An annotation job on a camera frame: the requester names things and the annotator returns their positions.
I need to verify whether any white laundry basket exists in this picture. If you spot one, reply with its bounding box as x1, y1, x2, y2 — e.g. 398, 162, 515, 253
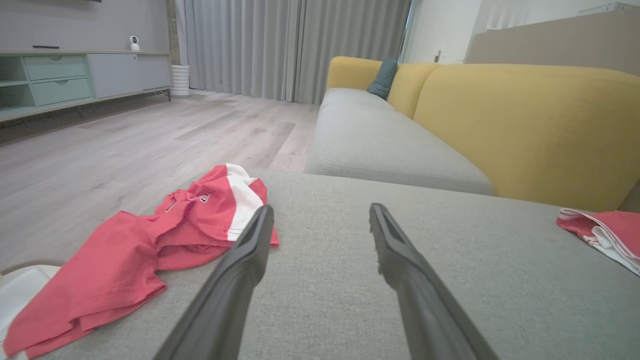
0, 259, 66, 351

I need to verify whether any teal throw cushion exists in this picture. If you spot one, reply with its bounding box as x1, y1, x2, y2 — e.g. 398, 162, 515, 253
366, 56, 399, 100

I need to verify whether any grey and yellow sofa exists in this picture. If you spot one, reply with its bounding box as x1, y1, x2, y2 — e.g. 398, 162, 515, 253
35, 56, 640, 360

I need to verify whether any grey pleated curtain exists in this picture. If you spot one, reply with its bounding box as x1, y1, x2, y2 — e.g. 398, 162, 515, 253
175, 0, 303, 103
294, 0, 413, 106

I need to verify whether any mint and white TV cabinet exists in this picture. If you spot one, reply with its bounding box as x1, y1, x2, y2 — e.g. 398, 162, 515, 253
0, 48, 172, 123

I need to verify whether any red white jersey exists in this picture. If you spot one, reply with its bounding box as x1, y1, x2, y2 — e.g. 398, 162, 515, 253
2, 163, 280, 360
556, 207, 640, 277

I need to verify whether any white slatted railing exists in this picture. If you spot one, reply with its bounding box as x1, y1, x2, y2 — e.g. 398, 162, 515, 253
486, 2, 531, 32

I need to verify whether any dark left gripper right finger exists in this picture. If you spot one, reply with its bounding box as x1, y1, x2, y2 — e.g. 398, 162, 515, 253
369, 202, 501, 360

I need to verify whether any green indoor tree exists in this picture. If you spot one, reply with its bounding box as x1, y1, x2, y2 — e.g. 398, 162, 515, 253
166, 0, 182, 66

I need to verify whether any white ribbed plant pot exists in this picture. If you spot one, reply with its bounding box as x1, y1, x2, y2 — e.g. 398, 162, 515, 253
170, 64, 191, 98

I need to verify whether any beige wall panel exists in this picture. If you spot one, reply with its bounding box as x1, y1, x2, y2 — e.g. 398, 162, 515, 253
465, 9, 640, 77

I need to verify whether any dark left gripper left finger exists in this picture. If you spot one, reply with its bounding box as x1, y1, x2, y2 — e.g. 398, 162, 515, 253
152, 204, 275, 360

